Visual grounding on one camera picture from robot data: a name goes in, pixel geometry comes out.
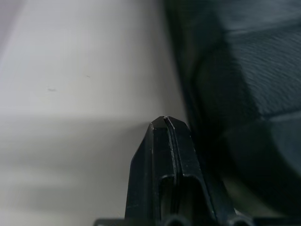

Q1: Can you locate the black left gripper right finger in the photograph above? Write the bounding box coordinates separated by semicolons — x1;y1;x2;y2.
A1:
166;116;238;221

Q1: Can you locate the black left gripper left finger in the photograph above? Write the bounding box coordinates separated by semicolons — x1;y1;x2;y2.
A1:
124;116;177;219

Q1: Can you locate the black tool case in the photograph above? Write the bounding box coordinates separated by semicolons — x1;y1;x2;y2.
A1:
162;0;301;218

